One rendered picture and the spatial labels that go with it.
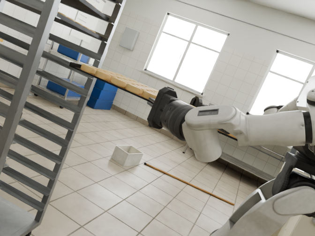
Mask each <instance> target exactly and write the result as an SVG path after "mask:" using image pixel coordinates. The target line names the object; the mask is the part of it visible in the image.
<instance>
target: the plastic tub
mask: <svg viewBox="0 0 315 236"><path fill-rule="evenodd" d="M143 154H144V153H143V152H141V151H140V150H138V149H136V148H135V147H133V146H132V145H116V147H115V149H114V152H113V154H112V156H111V158H112V159H114V160H115V161H116V162H118V163H119V164H121V165H122V166H134V165H139V163H140V160H141V158H142V156H143Z"/></svg>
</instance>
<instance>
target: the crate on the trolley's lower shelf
mask: <svg viewBox="0 0 315 236"><path fill-rule="evenodd" d="M62 79H64V80H66V81H68V82H70V79H66V78H62ZM72 84H75V85H77V86H79V87H81V88H84V86H83V85H81V84H79V83H77V82H75V81H72ZM46 87H47V88H49V89H51V90H53V91H55V92H57V93H59V94H61V95H65V93H66V90H67V88H64V87H62V86H60V85H58V84H56V83H54V82H51V81H48V84H47V86H46ZM67 96H81V95H80V94H77V93H75V92H73V91H71V90H69V91H68V94H67Z"/></svg>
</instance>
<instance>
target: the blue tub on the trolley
mask: <svg viewBox="0 0 315 236"><path fill-rule="evenodd" d="M57 52H59V53H61V54H63V55H66V56H68V57H70V58H72V59H75V60H78V58H79V55H80V53H79V52H76V51H74V50H72V49H69V48H67V47H65V46H62V45H60V44H59V47H58V49H57ZM87 60H88V56H86V55H83V54H82V56H81V59H80V62H83V63H87Z"/></svg>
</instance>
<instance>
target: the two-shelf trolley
mask: <svg viewBox="0 0 315 236"><path fill-rule="evenodd" d="M82 43H83V40H81V42H80V46H82ZM53 44H54V41H52V43H51V46H50V49H49V53H51V52H53V53H56V54H58V55H60V56H62V57H65V58H67V59H69V60H71V61H73V63H77V64H81V65H82V64H86V65H89V66H92V65H90V64H87V63H83V62H80V59H81V56H82V54H81V53H80V55H79V58H78V60H75V59H72V58H70V57H68V56H66V55H63V54H61V53H59V52H57V51H55V50H52V48H53ZM106 54H107V52H106ZM105 56H106V55H105ZM104 58H105V57H104ZM103 61H105V59H104V60H103ZM47 62H48V60H47V59H46V60H45V63H44V66H43V69H42V70H45V67H46V64H47ZM102 64H103V63H102ZM101 67H102V65H101ZM71 73H72V70H70V72H69V75H68V79H69V78H70V75H71ZM74 75H75V72H74V71H73V74H72V77H71V79H70V83H72V80H73V78H74ZM41 79H42V77H41V76H40V77H39V80H38V83H37V87H39V88H41V89H43V90H45V91H47V92H49V93H51V94H53V95H56V96H58V97H60V98H62V99H64V100H80V96H67V94H68V91H69V89H67V90H66V93H65V95H61V94H59V93H57V92H55V91H53V90H51V89H49V88H47V87H46V86H44V85H40V82H41ZM96 80H97V79H96ZM95 83H96V81H95ZM95 83H94V85H95ZM93 88H94V87H93ZM91 93H92V91H91ZM90 95H91V94H90ZM89 98H90V96H89ZM88 100H89V99H88Z"/></svg>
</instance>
